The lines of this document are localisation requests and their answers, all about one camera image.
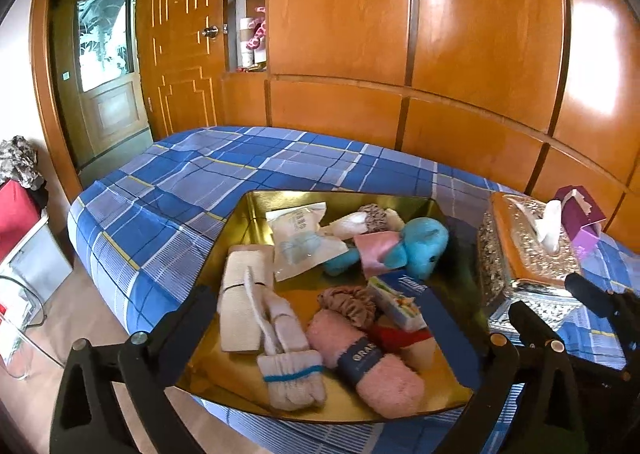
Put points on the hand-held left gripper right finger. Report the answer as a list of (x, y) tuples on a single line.
[(450, 334)]

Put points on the wooden wardrobe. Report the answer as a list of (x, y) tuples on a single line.
[(475, 33)]

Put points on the gold metal tray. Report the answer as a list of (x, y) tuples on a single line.
[(260, 214)]

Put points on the metal door knob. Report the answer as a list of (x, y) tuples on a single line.
[(210, 32)]

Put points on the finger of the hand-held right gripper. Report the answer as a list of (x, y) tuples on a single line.
[(527, 324), (615, 314)]

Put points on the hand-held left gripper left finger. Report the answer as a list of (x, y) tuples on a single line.
[(182, 334)]

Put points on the pink yarn skein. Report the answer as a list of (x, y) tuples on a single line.
[(390, 384)]

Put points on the white wet wipes packet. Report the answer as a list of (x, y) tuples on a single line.
[(300, 244)]

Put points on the bed with blue plaid sheet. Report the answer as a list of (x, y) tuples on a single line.
[(200, 168)]

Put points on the white facial tissue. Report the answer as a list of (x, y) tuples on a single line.
[(550, 229)]

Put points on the blue pocket tissue pack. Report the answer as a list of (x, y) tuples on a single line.
[(400, 301)]

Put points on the teal plush elephant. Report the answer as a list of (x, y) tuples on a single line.
[(425, 244)]

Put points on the silver embossed tissue box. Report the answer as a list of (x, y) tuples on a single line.
[(520, 264)]

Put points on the purple carton box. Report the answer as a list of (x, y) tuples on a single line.
[(582, 224)]

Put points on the wooden door with frosted glass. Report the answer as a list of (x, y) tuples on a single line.
[(107, 83)]

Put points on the pink plush toy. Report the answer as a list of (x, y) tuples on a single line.
[(258, 31)]

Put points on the patterned crumpled cloth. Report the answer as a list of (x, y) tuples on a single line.
[(20, 161)]

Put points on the brown fabric scrunchie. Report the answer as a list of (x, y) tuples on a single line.
[(372, 218), (350, 306)]

